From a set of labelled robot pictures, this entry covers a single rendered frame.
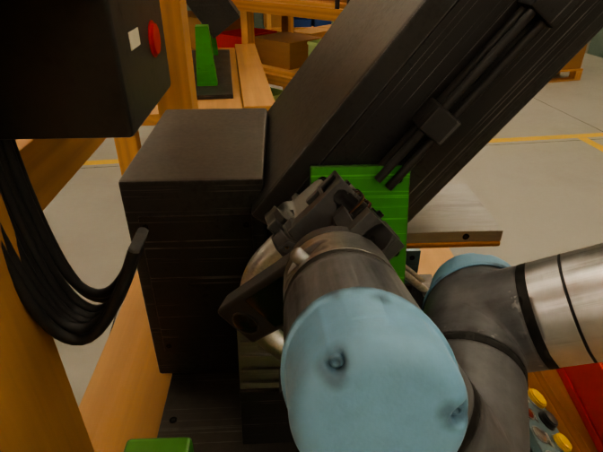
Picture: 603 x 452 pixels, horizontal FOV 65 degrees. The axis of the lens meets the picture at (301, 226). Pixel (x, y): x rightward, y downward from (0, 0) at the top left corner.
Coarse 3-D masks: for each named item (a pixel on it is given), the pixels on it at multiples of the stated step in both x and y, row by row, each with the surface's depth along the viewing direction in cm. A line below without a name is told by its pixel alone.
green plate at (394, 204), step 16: (320, 176) 54; (352, 176) 54; (368, 176) 54; (368, 192) 55; (384, 192) 55; (400, 192) 55; (384, 208) 55; (400, 208) 55; (400, 224) 56; (400, 240) 56; (400, 256) 57; (400, 272) 57
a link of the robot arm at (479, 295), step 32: (480, 256) 38; (576, 256) 31; (448, 288) 36; (480, 288) 33; (512, 288) 32; (544, 288) 30; (576, 288) 29; (448, 320) 32; (480, 320) 32; (512, 320) 31; (544, 320) 30; (576, 320) 29; (512, 352) 30; (544, 352) 31; (576, 352) 30
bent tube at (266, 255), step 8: (264, 248) 53; (272, 248) 52; (256, 256) 53; (264, 256) 53; (272, 256) 52; (280, 256) 53; (248, 264) 54; (256, 264) 53; (264, 264) 53; (272, 264) 53; (248, 272) 53; (256, 272) 53; (248, 280) 53; (272, 336) 55; (280, 336) 56; (264, 344) 55; (272, 344) 55; (280, 344) 56; (272, 352) 56; (280, 352) 56; (280, 360) 56
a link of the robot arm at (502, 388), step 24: (456, 360) 29; (480, 360) 29; (504, 360) 29; (480, 384) 27; (504, 384) 28; (480, 408) 23; (504, 408) 26; (528, 408) 29; (480, 432) 22; (504, 432) 25; (528, 432) 27
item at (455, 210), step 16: (448, 192) 80; (464, 192) 80; (432, 208) 75; (448, 208) 75; (464, 208) 75; (480, 208) 75; (416, 224) 71; (432, 224) 71; (448, 224) 71; (464, 224) 71; (480, 224) 71; (496, 224) 71; (416, 240) 69; (432, 240) 69; (448, 240) 70; (464, 240) 70; (480, 240) 70; (496, 240) 70
